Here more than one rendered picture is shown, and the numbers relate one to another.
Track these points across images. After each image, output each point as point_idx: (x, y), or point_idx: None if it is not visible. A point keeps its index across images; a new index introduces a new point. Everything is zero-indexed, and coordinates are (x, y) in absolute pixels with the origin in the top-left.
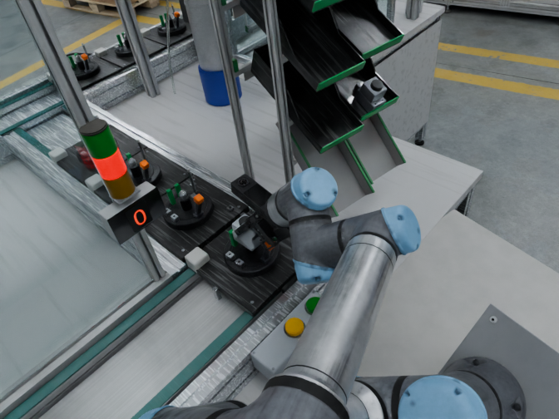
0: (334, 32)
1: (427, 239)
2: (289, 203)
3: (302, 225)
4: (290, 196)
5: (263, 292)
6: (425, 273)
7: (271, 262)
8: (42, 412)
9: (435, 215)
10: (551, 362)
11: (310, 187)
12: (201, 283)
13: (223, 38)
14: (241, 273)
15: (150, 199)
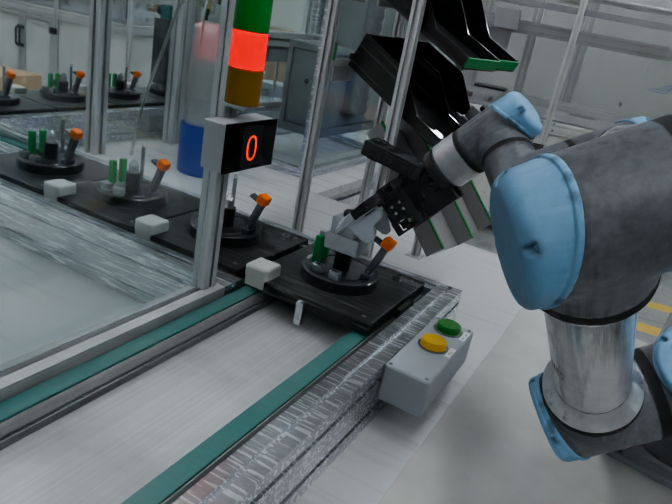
0: (463, 33)
1: (521, 316)
2: (488, 127)
3: (514, 145)
4: (492, 119)
5: (374, 309)
6: (535, 342)
7: (375, 280)
8: (29, 430)
9: None
10: None
11: (523, 104)
12: (261, 310)
13: (337, 9)
14: (338, 286)
15: (267, 129)
